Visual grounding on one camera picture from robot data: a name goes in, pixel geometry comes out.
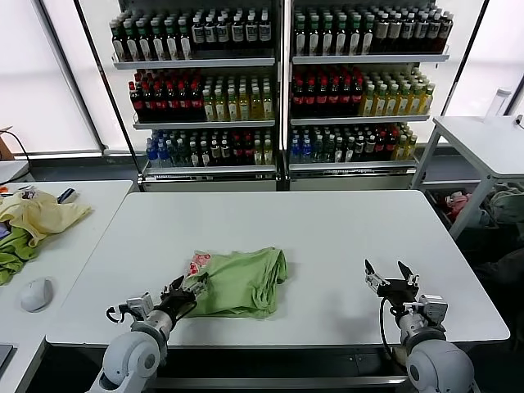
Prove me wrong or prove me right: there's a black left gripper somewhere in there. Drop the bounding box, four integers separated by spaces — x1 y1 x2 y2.
157 272 210 320

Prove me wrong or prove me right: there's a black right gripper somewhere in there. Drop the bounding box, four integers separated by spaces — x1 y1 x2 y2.
364 259 420 307

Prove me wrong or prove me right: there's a light green t-shirt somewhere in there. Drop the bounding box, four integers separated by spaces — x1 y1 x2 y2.
179 246 289 320

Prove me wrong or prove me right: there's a black laundry basket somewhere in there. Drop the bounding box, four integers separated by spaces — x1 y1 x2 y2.
425 187 496 230

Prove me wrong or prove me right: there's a pink garment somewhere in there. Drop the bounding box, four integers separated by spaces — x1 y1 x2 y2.
445 192 472 220

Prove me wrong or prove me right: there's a grey-green garment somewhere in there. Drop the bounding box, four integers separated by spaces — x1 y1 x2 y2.
486 182 524 224

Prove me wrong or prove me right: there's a dark blue white item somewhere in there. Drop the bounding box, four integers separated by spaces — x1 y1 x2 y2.
56 187 79 205

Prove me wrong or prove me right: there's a white computer mouse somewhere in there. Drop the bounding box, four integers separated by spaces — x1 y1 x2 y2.
20 277 55 314

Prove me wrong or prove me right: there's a pale yellow garment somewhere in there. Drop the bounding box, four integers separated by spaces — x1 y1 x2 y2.
0 191 93 248

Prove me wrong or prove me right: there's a crumpled green garment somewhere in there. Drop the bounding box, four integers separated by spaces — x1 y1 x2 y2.
0 224 40 287

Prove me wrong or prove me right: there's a red cap cola bottle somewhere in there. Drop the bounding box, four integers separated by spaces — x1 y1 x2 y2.
315 79 329 119
165 84 179 123
154 84 167 123
190 84 204 122
350 79 364 118
327 79 341 119
304 79 317 119
142 84 156 123
178 84 192 122
129 82 143 123
339 79 352 119
291 79 305 119

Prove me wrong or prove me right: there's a dark flat device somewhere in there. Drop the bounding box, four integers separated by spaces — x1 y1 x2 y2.
0 343 18 372

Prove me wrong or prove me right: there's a translucent plastic cylinder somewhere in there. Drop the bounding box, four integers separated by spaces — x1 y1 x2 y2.
485 88 513 124

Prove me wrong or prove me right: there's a black slanted pole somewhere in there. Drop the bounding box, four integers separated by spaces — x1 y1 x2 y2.
73 0 142 183
415 0 490 183

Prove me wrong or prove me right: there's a metal bottle shelf rack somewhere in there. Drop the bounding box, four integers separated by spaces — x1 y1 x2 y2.
109 0 287 193
282 0 451 192

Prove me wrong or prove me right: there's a brown cardboard box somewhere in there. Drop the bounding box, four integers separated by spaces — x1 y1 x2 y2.
0 125 16 161

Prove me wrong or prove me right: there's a green cap dark bottle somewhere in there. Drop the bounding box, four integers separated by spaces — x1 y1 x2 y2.
321 16 335 57
348 16 362 57
334 16 349 57
151 19 166 62
165 19 179 61
138 20 152 62
361 16 376 56
124 20 139 63
178 18 192 61
294 16 308 57
111 20 126 63
307 16 322 57

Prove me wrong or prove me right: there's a beige label dark bottle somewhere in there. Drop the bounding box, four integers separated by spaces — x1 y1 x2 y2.
387 14 402 55
439 13 454 53
375 14 389 55
400 14 415 54
413 14 428 54
427 13 440 54

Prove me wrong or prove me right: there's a white cap dark bottle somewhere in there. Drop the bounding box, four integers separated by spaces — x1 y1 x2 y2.
257 14 272 52
244 15 258 52
204 16 217 52
192 16 206 52
231 15 246 52
215 16 230 52

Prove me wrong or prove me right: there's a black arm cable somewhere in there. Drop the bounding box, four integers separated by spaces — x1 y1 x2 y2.
377 298 406 361

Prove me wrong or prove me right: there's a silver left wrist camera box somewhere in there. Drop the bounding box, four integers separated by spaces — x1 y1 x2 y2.
126 292 155 318

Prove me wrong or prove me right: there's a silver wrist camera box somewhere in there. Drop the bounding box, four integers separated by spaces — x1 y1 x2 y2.
417 294 447 328
126 292 155 318

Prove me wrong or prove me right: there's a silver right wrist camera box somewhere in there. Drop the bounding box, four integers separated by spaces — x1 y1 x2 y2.
417 294 447 328

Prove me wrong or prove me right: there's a black looped wrist cable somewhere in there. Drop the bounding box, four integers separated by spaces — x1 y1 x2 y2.
106 305 133 325

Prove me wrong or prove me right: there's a white metal frame table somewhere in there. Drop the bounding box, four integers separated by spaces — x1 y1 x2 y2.
411 115 524 238

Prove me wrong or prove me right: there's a thin black cable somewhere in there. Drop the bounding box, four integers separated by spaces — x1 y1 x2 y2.
0 127 32 185

